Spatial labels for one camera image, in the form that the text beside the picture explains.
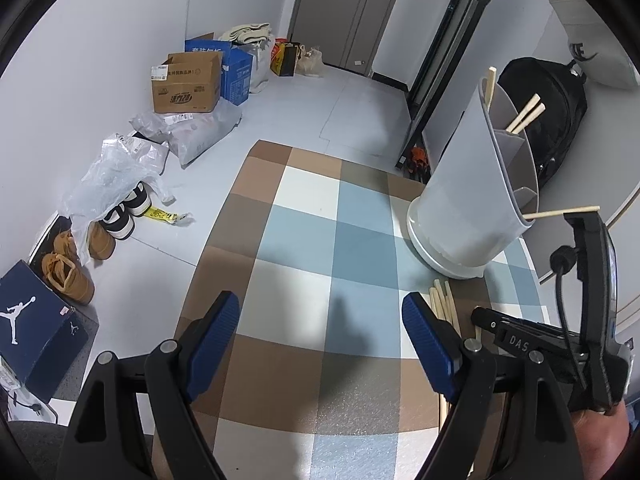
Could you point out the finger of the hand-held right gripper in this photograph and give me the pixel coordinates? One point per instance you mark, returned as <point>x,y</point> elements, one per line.
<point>510,327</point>

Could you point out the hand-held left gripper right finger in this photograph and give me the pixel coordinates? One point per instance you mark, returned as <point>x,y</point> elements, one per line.
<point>430,345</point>

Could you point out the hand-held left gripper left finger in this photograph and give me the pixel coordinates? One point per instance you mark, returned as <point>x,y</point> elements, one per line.
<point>215,335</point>

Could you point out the pile of wooden chopsticks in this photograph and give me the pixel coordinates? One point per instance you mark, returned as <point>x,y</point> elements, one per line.
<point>440,305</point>

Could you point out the pale wooden chopstick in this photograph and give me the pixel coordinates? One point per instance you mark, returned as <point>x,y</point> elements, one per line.
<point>490,85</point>
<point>526,109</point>
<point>531,116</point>
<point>560,212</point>

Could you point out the white utensil holder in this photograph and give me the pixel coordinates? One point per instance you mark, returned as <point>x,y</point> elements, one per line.
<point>460,210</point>

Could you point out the person's right forearm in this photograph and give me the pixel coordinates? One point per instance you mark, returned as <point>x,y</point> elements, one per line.
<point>600,445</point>

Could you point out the checkered tablecloth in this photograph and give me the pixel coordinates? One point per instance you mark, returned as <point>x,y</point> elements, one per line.
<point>310,260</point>

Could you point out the yellow wrapper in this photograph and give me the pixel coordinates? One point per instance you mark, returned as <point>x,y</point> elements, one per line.
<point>162,216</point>

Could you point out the tan boot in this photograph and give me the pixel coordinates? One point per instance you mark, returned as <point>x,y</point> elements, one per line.
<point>70,277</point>
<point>101,242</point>

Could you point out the black and white sneaker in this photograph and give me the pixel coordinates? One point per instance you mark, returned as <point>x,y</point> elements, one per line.
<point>136,200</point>
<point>117,222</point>

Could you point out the navy shoe box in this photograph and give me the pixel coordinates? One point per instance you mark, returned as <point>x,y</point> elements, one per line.
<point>40,330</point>

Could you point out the orange and black tool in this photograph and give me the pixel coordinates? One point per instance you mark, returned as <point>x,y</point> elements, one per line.
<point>417,160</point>

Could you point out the clear plastic bag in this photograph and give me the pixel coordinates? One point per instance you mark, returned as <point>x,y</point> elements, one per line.
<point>115,175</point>

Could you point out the grey plastic mailing bag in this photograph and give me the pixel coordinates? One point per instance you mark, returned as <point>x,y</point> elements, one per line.
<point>200,132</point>

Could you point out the black backpack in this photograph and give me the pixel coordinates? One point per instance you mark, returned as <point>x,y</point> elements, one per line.
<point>550,110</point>

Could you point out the brown cardboard box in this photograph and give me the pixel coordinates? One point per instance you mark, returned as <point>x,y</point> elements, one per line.
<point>187,90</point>

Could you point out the blue cardboard box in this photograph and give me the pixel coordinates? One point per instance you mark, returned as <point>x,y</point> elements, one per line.
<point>237,77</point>

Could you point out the white plastic bag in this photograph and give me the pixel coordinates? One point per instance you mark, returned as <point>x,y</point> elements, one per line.
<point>260,67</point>

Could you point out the light grey hanging bag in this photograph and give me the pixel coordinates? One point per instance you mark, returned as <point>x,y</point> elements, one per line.
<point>595,35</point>

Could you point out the red snack bag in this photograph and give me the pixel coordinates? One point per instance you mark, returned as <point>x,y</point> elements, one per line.
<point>276,57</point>

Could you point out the dark yellow paper bag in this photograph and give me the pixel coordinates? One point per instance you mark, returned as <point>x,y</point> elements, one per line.
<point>289,60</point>

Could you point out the beige paper bag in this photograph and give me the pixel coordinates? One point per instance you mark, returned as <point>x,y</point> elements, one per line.
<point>310,62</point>

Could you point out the grey door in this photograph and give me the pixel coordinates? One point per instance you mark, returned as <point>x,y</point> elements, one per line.
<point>340,10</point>

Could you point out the black metal door frame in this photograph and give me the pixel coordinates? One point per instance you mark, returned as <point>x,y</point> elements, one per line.
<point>450,55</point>

